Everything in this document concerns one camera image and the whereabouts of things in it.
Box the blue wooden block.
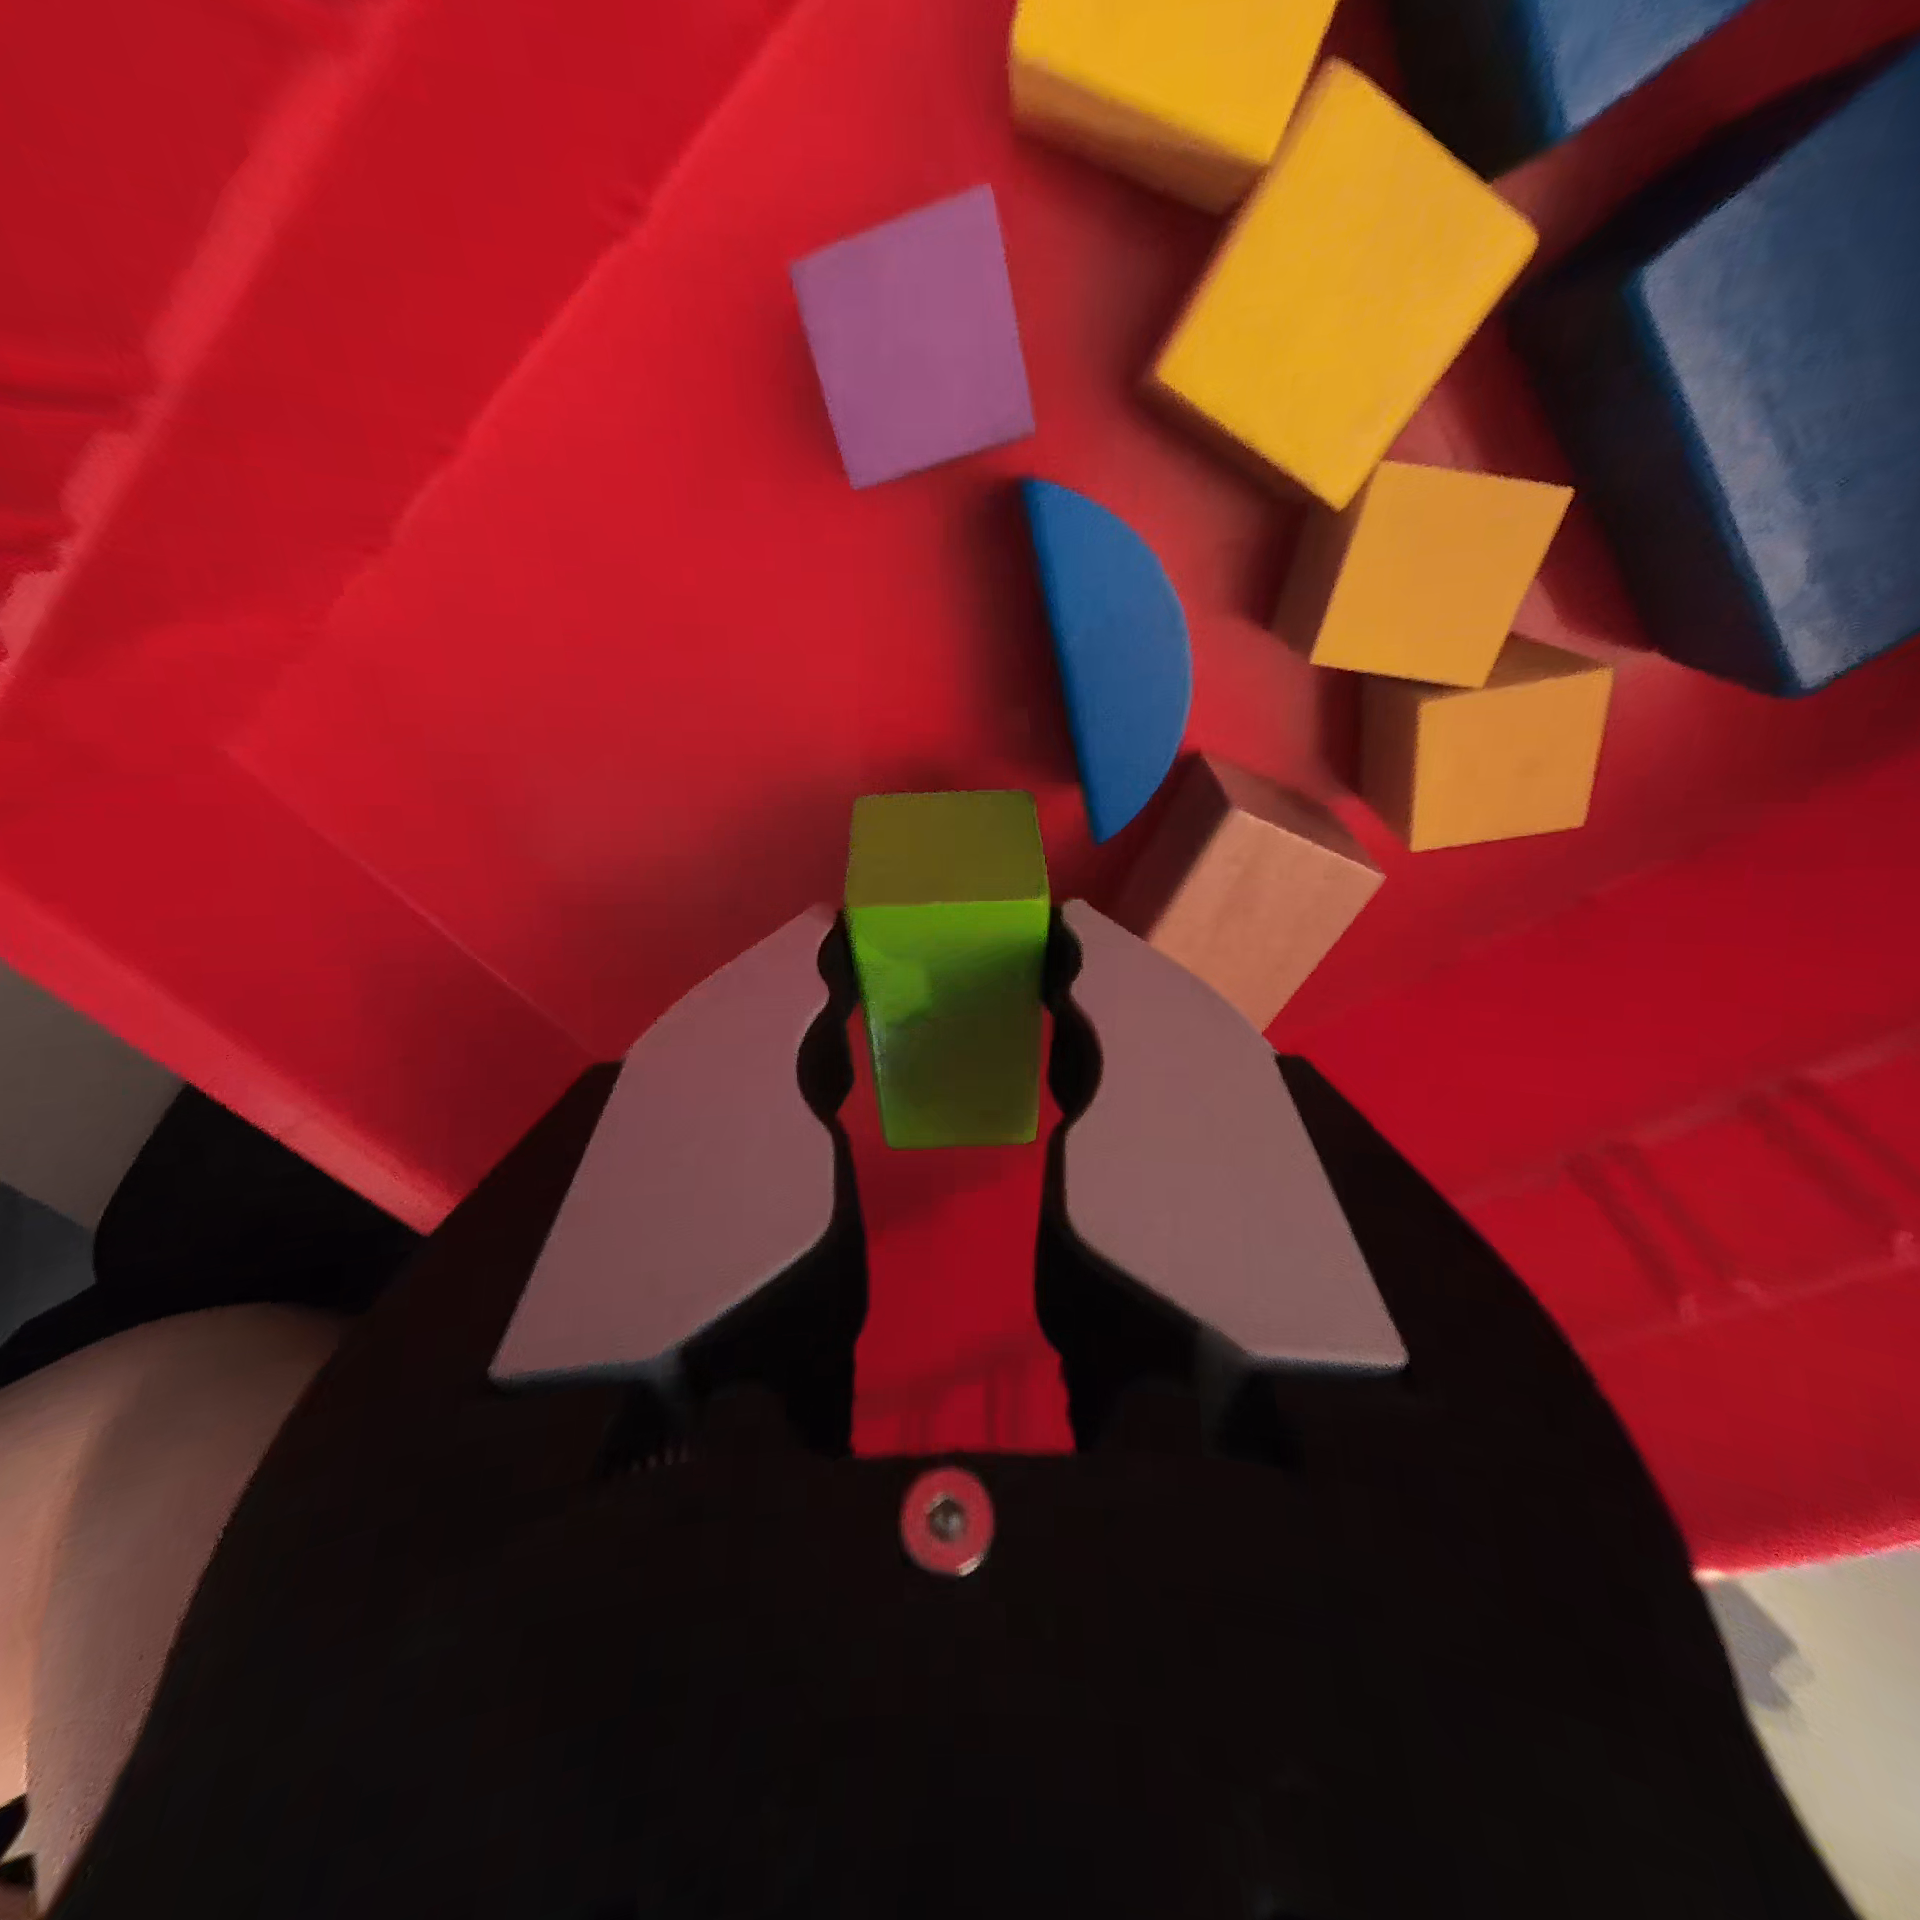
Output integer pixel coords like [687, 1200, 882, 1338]
[1515, 36, 1920, 698]

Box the blue rectangular block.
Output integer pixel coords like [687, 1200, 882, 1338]
[1395, 0, 1758, 182]

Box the blue half-cylinder block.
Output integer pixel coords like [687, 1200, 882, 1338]
[1019, 477, 1193, 846]

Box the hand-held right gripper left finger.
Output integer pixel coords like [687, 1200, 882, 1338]
[490, 903, 870, 1382]

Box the yellow cube block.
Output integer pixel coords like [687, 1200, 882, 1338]
[1276, 462, 1578, 688]

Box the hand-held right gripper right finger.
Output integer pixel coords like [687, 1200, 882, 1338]
[1038, 900, 1412, 1374]

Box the natural wooden block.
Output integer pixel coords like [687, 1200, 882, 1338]
[1112, 751, 1385, 1033]

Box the black textured armrest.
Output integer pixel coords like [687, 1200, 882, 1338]
[0, 1082, 430, 1390]

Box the green wooden block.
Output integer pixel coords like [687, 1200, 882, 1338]
[844, 791, 1048, 1152]

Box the yellow wooden block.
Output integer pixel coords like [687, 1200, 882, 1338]
[1008, 0, 1339, 213]
[1148, 58, 1544, 511]
[1362, 638, 1616, 854]

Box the purple wooden block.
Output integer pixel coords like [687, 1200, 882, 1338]
[791, 182, 1038, 490]

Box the red plastic bin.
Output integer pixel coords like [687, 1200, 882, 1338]
[0, 0, 1920, 1577]

